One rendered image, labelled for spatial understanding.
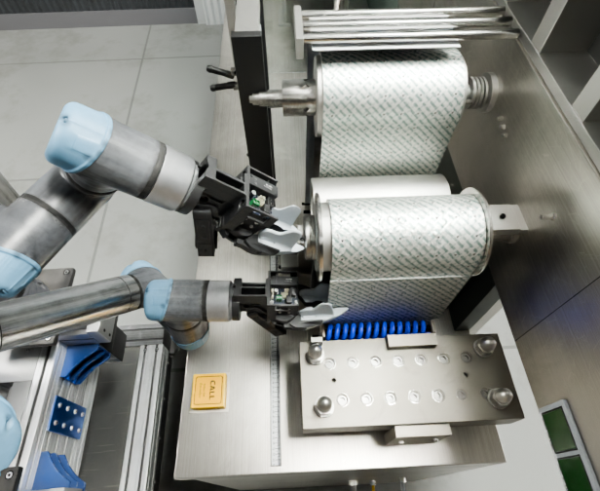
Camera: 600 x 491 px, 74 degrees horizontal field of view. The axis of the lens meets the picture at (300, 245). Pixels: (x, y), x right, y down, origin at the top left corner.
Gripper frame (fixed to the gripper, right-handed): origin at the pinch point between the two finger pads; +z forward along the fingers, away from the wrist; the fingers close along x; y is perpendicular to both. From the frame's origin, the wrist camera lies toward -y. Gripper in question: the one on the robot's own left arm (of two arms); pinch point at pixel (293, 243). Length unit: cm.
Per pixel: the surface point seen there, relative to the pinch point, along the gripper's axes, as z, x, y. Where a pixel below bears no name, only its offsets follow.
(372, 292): 16.7, -4.7, 1.3
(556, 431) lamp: 33.0, -28.2, 17.1
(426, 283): 21.7, -4.7, 9.0
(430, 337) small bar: 33.7, -9.1, 0.3
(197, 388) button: 5.3, -13.8, -39.7
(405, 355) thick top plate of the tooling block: 31.1, -11.8, -4.2
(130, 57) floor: -10, 257, -173
